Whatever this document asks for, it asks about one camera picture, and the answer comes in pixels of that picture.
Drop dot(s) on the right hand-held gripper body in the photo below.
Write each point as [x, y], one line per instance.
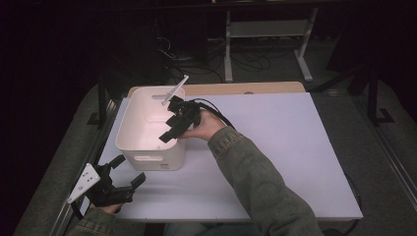
[185, 114]

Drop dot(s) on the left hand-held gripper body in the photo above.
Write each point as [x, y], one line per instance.
[109, 193]

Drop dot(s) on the white plastic storage bin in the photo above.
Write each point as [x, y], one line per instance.
[144, 128]

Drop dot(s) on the person's left hand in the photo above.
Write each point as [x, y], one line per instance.
[110, 208]

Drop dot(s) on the person's right hand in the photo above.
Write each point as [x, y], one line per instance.
[205, 126]

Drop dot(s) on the black metal stand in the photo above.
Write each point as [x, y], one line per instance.
[102, 101]
[373, 98]

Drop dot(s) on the white metal stand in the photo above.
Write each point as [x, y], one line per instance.
[267, 29]

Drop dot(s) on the aluminium frame rail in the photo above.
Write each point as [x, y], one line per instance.
[393, 164]
[82, 183]

